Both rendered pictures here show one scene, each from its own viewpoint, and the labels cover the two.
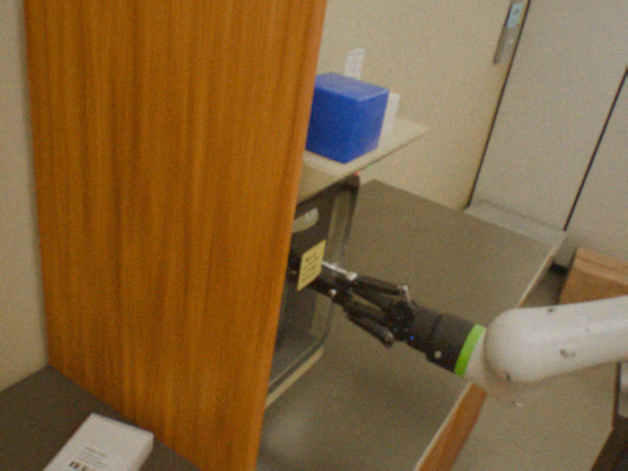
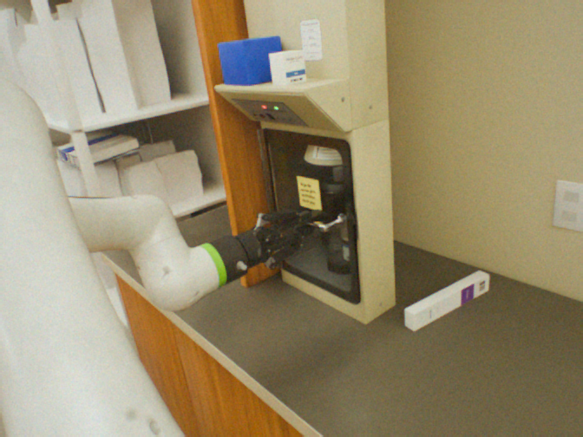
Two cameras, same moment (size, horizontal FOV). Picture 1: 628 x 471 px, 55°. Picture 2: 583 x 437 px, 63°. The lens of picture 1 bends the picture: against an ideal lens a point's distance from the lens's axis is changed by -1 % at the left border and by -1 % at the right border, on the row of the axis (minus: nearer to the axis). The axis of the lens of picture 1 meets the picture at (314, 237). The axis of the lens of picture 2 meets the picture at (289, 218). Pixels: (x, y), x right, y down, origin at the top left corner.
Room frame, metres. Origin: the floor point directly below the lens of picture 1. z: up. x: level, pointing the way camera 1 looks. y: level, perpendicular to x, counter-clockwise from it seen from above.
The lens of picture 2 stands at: (1.34, -0.97, 1.63)
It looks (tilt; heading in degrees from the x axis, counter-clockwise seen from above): 22 degrees down; 116
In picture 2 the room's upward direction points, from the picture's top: 7 degrees counter-clockwise
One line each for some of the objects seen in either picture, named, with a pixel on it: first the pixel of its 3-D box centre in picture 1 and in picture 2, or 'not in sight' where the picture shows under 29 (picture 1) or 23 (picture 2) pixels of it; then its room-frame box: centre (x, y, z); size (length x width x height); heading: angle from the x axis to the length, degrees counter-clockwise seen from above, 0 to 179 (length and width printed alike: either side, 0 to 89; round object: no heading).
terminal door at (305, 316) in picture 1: (300, 294); (308, 214); (0.92, 0.01, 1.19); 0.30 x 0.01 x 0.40; 153
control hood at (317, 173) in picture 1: (351, 165); (278, 106); (0.90, -0.04, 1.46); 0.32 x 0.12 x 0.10; 153
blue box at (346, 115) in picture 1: (337, 116); (252, 61); (0.83, 0.00, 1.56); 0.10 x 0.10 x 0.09; 63
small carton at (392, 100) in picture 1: (374, 111); (287, 68); (0.94, -0.06, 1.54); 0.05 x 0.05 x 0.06; 59
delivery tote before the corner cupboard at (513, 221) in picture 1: (504, 247); not in sight; (3.36, -1.18, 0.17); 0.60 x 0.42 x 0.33; 61
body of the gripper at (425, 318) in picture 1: (410, 323); (255, 245); (0.87, -0.19, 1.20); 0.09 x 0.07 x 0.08; 63
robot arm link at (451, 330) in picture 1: (450, 340); (227, 259); (0.84, -0.26, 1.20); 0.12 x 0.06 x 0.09; 153
